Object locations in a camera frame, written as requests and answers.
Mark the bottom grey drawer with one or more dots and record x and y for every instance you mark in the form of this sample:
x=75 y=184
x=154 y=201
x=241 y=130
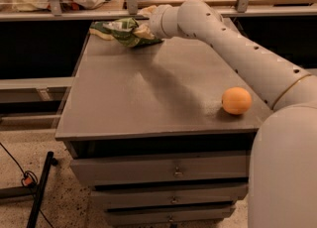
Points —
x=169 y=215

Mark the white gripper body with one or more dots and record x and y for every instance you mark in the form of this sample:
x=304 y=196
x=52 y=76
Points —
x=156 y=22

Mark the middle grey drawer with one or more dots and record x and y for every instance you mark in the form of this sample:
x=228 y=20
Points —
x=170 y=195

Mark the grey drawer cabinet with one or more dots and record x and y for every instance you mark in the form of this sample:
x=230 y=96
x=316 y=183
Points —
x=155 y=100

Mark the green jalapeno chip bag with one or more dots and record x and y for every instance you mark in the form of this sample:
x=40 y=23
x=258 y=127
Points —
x=122 y=31

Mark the top grey drawer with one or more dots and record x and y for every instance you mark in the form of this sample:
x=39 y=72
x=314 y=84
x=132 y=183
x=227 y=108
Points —
x=161 y=168

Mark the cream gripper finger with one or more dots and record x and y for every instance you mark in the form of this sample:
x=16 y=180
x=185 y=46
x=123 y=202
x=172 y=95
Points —
x=147 y=11
x=144 y=31

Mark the orange fruit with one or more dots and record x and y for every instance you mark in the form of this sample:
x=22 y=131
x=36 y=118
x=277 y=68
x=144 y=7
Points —
x=236 y=100

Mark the black stand leg left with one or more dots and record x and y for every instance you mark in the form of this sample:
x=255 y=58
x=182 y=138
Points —
x=32 y=186

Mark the grey metal rail frame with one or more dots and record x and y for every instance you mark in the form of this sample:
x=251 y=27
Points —
x=117 y=8

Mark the grey drawer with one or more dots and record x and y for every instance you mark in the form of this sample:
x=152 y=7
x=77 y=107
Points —
x=161 y=168
x=169 y=215
x=170 y=195

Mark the green and yellow sponge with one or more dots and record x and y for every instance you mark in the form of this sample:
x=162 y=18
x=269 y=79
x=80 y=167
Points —
x=101 y=35

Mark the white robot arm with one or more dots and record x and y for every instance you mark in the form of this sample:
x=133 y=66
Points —
x=283 y=164

